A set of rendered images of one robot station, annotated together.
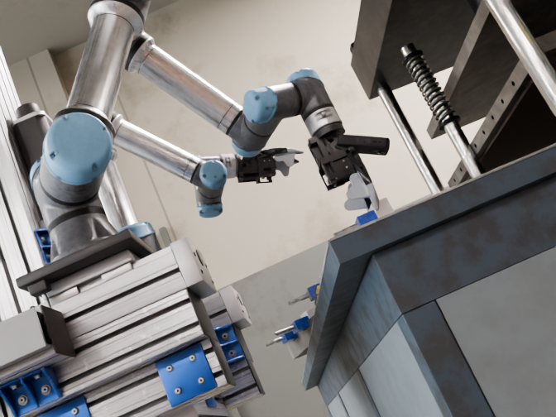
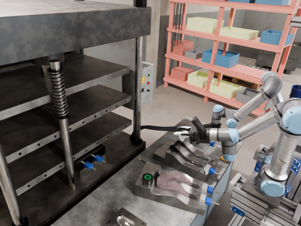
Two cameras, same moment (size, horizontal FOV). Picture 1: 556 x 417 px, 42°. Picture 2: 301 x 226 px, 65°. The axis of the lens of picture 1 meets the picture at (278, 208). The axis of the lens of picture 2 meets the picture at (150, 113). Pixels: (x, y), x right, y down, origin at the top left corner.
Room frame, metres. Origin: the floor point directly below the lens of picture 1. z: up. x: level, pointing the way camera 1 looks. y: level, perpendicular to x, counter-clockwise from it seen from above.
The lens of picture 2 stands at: (3.17, 0.55, 2.14)
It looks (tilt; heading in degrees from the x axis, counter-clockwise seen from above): 28 degrees down; 221
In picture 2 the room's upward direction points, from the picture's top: 3 degrees clockwise
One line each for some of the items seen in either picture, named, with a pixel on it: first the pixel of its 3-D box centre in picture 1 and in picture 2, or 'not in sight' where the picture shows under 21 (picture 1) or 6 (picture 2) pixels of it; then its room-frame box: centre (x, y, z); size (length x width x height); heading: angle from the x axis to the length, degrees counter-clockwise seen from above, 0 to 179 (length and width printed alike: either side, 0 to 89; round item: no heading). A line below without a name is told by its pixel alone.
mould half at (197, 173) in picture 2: not in sight; (185, 156); (1.74, -0.27, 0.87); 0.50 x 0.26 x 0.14; 97
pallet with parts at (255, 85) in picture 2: not in sight; (242, 73); (-3.11, -1.69, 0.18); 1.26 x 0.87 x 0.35; 92
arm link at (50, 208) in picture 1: (66, 189); not in sight; (1.32, 0.37, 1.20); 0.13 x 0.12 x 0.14; 31
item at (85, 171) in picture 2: not in sight; (73, 150); (2.37, -1.00, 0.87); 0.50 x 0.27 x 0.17; 97
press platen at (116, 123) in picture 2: not in sight; (56, 133); (2.44, -1.12, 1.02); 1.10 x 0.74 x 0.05; 7
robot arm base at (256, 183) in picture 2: not in sight; (266, 181); (1.82, 0.38, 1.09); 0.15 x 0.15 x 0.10
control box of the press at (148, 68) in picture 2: not in sight; (136, 130); (1.61, -0.99, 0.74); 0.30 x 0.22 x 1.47; 7
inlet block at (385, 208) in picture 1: (362, 223); (213, 144); (1.49, -0.15, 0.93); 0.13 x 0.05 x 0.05; 97
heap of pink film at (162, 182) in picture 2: not in sight; (174, 181); (2.07, -0.14, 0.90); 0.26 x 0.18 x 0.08; 114
